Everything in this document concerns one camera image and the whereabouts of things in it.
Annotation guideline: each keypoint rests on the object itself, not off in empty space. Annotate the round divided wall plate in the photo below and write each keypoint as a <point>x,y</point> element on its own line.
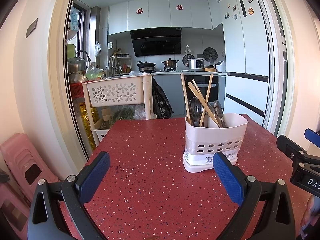
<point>210,54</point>

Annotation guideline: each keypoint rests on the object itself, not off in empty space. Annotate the white spice rack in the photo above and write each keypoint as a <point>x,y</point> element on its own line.
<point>123,63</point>

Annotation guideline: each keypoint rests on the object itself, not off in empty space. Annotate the white wall cabinets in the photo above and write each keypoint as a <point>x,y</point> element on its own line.
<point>160,15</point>

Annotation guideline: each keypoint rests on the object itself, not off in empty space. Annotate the white flower-cutout basket trolley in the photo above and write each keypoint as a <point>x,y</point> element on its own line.
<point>115,91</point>

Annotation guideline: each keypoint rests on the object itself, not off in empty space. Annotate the bagged green vegetables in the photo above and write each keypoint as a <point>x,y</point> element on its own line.
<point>125,112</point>

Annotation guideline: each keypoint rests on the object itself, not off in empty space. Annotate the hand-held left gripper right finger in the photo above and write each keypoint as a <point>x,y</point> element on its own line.
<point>228,177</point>

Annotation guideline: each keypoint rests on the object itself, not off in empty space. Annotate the black plastic bag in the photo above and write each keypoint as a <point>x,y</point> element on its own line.
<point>3,177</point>

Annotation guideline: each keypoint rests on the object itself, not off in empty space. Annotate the black range hood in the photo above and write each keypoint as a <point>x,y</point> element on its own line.
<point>157,41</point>

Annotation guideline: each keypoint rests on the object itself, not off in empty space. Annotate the black printed hanging bag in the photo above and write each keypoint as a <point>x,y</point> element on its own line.
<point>161,100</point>

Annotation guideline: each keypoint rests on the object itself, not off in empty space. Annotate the white plastic utensil holder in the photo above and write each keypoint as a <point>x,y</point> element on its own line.
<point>215,140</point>

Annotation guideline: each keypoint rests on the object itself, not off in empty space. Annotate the red paper-cut sticker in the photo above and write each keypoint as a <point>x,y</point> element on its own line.
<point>179,7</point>
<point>140,11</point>

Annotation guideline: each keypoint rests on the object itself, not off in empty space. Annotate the silver rice cooker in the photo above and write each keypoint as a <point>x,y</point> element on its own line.
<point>196,64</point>

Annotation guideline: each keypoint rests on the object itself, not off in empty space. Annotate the round patterned wall plate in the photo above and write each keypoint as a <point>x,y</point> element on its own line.
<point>187,59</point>

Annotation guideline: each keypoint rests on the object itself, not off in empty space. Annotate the chrome kitchen faucet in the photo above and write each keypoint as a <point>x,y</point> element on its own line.
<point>83,53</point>

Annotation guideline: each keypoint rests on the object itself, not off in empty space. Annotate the white countertop appliance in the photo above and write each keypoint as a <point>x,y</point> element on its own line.
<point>220,66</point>

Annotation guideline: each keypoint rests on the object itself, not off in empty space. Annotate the person's right hand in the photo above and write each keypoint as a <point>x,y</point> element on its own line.
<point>311,212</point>

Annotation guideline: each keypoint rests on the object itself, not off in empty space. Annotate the black wok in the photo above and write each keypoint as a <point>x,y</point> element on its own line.
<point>146,65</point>

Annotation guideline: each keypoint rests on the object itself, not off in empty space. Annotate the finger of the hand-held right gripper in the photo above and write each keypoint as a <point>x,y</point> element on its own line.
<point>312,135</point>
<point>287,143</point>

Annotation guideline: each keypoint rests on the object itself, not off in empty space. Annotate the grey wall switch plate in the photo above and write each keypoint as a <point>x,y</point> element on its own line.
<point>31,28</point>

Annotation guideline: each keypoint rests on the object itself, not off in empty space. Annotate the steel cooking pot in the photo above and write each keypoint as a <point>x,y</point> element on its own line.
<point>170,63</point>

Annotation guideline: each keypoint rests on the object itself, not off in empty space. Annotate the black built-in oven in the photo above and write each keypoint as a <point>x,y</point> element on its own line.
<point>200,80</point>

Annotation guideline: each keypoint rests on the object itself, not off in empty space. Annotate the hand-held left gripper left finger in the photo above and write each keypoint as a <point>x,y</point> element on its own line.
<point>96,175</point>

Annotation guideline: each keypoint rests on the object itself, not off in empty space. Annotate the gold foil package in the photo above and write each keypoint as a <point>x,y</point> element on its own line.
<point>87,122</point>

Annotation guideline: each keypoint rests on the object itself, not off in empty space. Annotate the white refrigerator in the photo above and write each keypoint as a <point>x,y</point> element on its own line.
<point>246,55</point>

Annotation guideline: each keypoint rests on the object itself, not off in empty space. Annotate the clear hanging plastic bag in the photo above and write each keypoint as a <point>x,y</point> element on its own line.
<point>97,48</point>

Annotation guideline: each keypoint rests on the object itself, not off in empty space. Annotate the large metal stockpot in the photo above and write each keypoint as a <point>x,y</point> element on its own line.
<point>75,65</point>

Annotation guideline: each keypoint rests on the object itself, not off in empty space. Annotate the red plastic basket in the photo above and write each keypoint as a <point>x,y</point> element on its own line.
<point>76,90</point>

